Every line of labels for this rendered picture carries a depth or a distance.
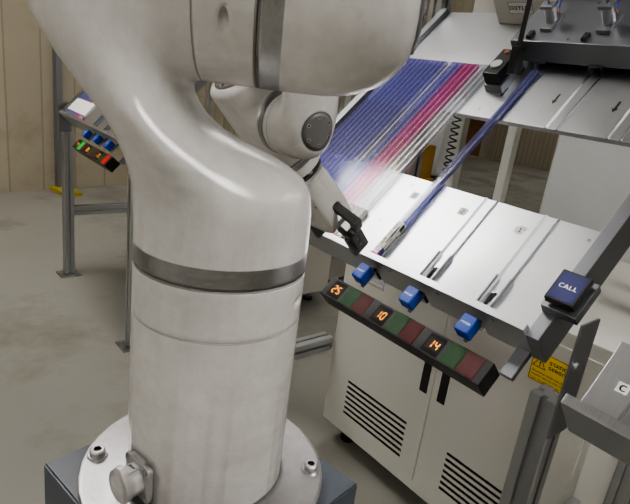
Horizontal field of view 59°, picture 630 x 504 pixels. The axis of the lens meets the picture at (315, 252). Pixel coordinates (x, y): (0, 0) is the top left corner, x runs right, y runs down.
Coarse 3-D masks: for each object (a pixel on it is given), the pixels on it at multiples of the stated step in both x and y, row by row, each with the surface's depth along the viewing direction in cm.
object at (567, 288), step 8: (568, 272) 73; (560, 280) 73; (568, 280) 73; (576, 280) 72; (584, 280) 72; (552, 288) 73; (560, 288) 72; (568, 288) 72; (576, 288) 71; (552, 296) 72; (560, 296) 72; (568, 296) 71; (576, 296) 71
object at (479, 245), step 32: (416, 192) 103; (448, 192) 99; (384, 224) 101; (416, 224) 98; (448, 224) 94; (480, 224) 91; (512, 224) 88; (544, 224) 86; (384, 256) 96; (416, 256) 93; (448, 256) 90; (480, 256) 87; (512, 256) 85; (544, 256) 82; (576, 256) 80; (480, 288) 83; (512, 288) 81; (544, 288) 79
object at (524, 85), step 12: (528, 84) 107; (516, 96) 106; (504, 108) 105; (492, 120) 105; (480, 132) 104; (468, 144) 103; (456, 156) 102; (456, 168) 102; (444, 180) 101; (432, 192) 100; (420, 204) 99; (408, 216) 98
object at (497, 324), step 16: (320, 240) 107; (336, 240) 101; (336, 256) 108; (352, 256) 101; (368, 256) 95; (384, 272) 95; (400, 272) 90; (400, 288) 96; (416, 288) 90; (432, 288) 85; (448, 288) 83; (432, 304) 90; (448, 304) 85; (464, 304) 81; (480, 304) 79; (496, 320) 77; (512, 320) 75; (496, 336) 82; (512, 336) 78
